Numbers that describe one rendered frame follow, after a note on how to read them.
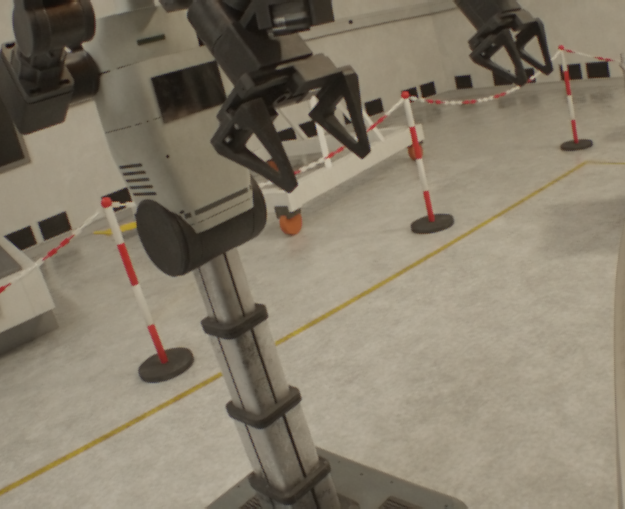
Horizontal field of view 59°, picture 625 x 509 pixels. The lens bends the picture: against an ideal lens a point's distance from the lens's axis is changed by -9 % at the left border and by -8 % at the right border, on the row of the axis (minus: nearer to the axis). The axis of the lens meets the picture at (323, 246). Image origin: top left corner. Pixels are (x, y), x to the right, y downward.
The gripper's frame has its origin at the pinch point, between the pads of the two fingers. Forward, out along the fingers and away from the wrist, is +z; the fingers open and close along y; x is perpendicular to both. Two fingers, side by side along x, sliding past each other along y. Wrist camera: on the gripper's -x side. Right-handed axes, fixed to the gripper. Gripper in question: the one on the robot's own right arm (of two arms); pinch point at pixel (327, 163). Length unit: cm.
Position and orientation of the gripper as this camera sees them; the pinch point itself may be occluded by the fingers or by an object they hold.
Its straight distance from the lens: 53.2
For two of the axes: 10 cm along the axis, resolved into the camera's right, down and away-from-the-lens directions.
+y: 6.7, -3.9, 6.3
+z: 5.6, 8.2, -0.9
